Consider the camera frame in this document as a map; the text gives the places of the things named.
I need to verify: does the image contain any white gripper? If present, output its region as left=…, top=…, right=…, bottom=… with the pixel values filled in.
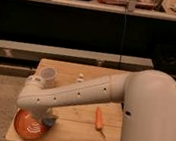
left=30, top=108, right=55, bottom=124

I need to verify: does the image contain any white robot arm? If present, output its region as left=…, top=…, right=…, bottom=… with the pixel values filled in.
left=16, top=69, right=176, bottom=141

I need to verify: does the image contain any orange ceramic bowl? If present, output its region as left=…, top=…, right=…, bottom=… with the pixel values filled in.
left=13, top=109, right=48, bottom=141

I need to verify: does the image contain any clear plastic cup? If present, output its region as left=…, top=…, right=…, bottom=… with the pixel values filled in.
left=40, top=66, right=57, bottom=89

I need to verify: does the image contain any small white bottle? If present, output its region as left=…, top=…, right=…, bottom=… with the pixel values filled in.
left=75, top=73, right=84, bottom=83

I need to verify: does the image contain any wooden table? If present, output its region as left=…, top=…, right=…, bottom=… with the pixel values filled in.
left=5, top=63, right=123, bottom=141

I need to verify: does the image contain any orange carrot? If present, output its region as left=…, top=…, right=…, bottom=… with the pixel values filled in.
left=95, top=107, right=105, bottom=137

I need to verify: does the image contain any long wooden shelf board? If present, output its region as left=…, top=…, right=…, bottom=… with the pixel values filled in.
left=0, top=39, right=153, bottom=71

